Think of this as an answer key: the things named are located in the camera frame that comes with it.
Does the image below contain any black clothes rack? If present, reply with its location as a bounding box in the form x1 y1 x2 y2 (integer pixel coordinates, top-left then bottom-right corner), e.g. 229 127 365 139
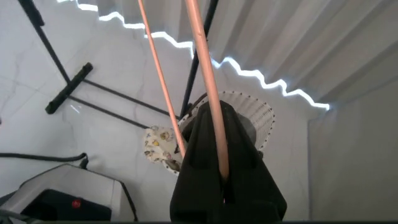
17 0 220 130

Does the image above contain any cream printed garment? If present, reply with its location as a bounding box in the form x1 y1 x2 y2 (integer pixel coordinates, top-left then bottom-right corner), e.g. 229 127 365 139
143 124 187 172

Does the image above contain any pink clothes hanger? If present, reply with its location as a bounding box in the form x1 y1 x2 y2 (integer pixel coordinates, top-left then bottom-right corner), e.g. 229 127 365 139
136 0 230 181

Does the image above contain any white curtain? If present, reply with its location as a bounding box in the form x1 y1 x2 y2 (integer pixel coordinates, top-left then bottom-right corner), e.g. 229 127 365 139
77 0 398 110

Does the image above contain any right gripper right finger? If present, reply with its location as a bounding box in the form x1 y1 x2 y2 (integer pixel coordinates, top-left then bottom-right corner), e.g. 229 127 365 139
220 100 287 222

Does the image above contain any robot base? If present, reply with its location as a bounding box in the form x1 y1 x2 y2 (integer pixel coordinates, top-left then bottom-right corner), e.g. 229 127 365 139
0 163 138 222

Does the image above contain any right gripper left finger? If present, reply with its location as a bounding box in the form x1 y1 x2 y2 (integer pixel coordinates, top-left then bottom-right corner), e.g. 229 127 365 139
169 101 224 222

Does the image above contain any white laundry basket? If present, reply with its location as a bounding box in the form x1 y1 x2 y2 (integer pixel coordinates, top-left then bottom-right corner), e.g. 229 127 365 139
161 90 276 177

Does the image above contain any black cable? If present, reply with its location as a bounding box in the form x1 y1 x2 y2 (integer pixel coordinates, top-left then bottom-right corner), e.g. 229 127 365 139
0 152 90 170

